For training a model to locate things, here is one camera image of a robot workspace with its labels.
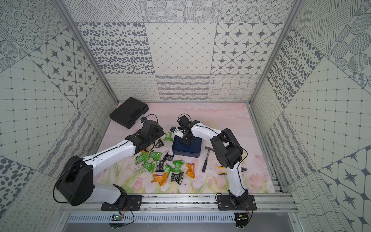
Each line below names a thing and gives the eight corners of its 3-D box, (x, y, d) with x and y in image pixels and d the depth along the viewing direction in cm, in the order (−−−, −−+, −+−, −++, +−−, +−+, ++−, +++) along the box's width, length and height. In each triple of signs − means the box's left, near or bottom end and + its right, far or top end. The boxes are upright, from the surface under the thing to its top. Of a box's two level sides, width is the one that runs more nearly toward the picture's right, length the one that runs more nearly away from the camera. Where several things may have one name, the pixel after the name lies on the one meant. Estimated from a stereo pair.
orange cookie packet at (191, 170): (186, 178, 84) (185, 177, 82) (186, 164, 89) (186, 163, 87) (194, 178, 84) (195, 177, 82) (194, 164, 89) (194, 163, 87)
